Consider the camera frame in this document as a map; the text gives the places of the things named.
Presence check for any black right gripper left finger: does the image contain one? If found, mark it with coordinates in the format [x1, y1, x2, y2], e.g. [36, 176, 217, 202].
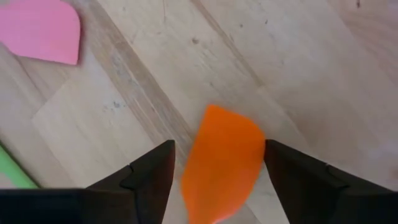
[86, 139, 177, 224]

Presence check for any green silicone spatula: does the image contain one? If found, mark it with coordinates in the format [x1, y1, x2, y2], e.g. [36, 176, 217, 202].
[0, 142, 40, 190]

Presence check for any pink silicone spatula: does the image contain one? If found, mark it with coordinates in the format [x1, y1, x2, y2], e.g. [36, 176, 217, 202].
[0, 0, 82, 67]

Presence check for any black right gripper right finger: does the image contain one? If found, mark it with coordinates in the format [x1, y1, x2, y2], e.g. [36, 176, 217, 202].
[264, 139, 398, 224]

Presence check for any orange silicone spatula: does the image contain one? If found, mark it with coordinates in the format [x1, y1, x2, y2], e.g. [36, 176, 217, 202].
[180, 104, 266, 224]

